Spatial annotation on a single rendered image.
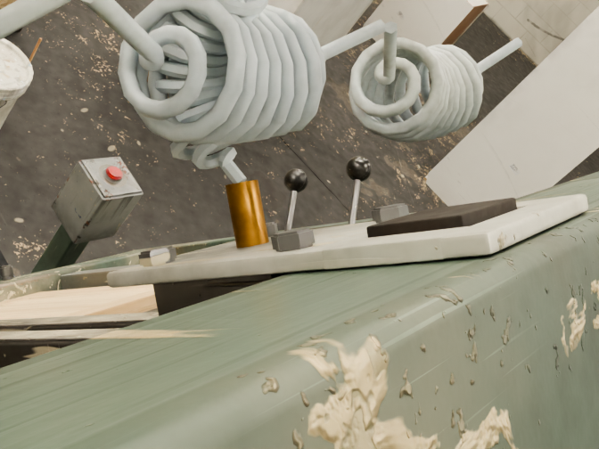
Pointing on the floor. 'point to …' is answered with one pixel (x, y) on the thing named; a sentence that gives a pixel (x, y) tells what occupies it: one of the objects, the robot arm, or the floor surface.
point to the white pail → (13, 75)
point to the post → (60, 252)
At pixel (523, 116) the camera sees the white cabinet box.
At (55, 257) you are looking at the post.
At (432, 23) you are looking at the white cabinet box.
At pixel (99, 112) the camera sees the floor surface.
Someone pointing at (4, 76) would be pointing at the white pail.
